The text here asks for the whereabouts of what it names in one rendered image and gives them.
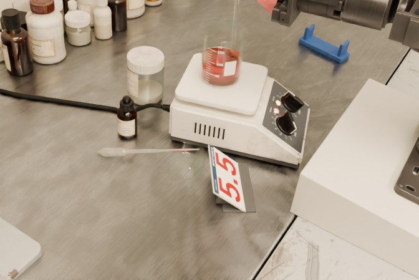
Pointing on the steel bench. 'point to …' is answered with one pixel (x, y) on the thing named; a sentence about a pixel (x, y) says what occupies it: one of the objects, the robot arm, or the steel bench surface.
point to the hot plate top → (253, 89)
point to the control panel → (300, 118)
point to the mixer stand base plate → (15, 251)
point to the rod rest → (332, 51)
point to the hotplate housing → (232, 130)
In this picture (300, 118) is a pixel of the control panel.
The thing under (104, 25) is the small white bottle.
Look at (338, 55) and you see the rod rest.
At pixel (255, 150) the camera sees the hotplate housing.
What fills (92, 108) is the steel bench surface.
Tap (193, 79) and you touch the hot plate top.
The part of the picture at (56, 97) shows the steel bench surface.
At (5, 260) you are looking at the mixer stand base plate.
